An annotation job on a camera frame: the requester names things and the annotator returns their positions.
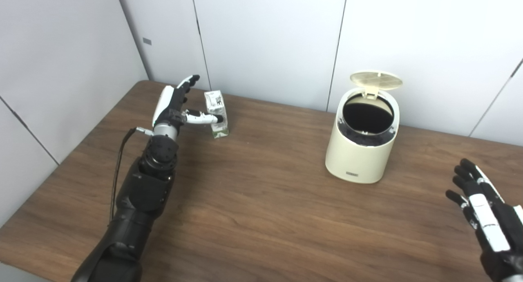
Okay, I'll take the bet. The cream-colored bin body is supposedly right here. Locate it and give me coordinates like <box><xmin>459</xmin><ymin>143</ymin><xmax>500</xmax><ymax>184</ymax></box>
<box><xmin>325</xmin><ymin>87</ymin><xmax>400</xmax><ymax>184</ymax></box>

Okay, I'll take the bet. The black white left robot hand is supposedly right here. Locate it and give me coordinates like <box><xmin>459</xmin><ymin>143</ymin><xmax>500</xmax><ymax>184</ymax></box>
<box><xmin>152</xmin><ymin>74</ymin><xmax>224</xmax><ymax>131</ymax></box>

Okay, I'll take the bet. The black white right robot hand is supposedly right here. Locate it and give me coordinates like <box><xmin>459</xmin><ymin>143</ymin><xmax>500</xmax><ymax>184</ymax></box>
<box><xmin>445</xmin><ymin>159</ymin><xmax>523</xmax><ymax>280</ymax></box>

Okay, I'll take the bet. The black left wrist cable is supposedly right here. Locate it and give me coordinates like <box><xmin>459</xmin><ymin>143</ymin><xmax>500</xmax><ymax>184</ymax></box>
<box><xmin>109</xmin><ymin>127</ymin><xmax>155</xmax><ymax>223</ymax></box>

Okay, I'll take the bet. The cream round bin lid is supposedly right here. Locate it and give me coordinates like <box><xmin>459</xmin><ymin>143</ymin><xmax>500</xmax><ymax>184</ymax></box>
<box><xmin>350</xmin><ymin>71</ymin><xmax>403</xmax><ymax>99</ymax></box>

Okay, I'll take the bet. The white green milk carton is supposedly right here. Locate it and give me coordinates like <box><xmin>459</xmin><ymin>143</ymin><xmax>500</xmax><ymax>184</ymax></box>
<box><xmin>204</xmin><ymin>90</ymin><xmax>229</xmax><ymax>139</ymax></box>

